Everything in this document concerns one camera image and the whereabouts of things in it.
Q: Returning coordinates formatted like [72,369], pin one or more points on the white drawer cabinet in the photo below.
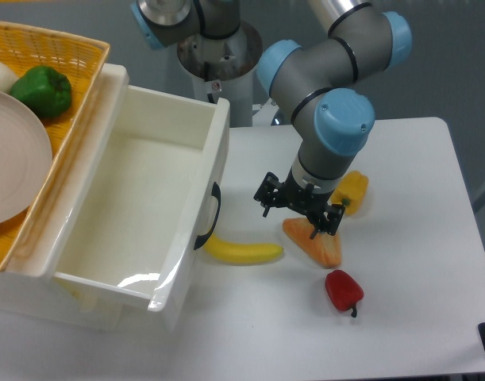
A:
[29,284]

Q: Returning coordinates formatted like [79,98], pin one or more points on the black drawer handle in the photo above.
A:
[212,216]

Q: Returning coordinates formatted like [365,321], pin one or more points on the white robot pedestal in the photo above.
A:
[224,69]

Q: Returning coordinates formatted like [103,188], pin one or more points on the yellow bell pepper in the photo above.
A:
[351,192]

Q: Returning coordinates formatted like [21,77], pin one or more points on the white plastic drawer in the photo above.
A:
[133,241]

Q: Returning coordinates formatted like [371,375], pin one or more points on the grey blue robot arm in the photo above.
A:
[311,86]

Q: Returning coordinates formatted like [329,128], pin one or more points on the yellow woven basket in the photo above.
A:
[64,69]

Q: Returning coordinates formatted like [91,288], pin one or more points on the pink plate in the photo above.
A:
[25,157]

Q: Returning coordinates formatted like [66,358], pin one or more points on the yellow banana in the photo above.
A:
[235,253]

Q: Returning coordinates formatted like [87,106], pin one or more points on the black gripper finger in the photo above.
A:
[325,219]
[270,193]

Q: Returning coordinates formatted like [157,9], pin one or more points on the orange triangle bread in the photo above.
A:
[324,249]

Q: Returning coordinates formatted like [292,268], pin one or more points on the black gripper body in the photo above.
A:
[303,200]

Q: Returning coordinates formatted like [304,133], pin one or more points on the green bell pepper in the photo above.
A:
[44,90]

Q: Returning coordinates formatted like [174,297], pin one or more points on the red bell pepper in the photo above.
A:
[343,291]

